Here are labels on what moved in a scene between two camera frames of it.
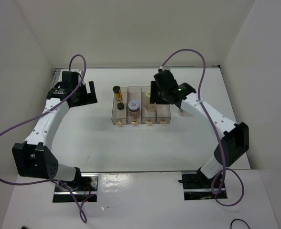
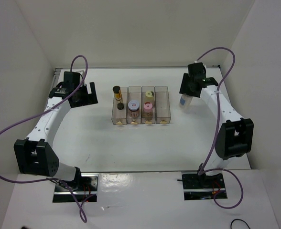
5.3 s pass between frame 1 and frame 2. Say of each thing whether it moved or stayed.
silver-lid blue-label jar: moved
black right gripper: moved
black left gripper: stayed
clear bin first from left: stayed
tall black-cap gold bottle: stayed
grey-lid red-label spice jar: stayed
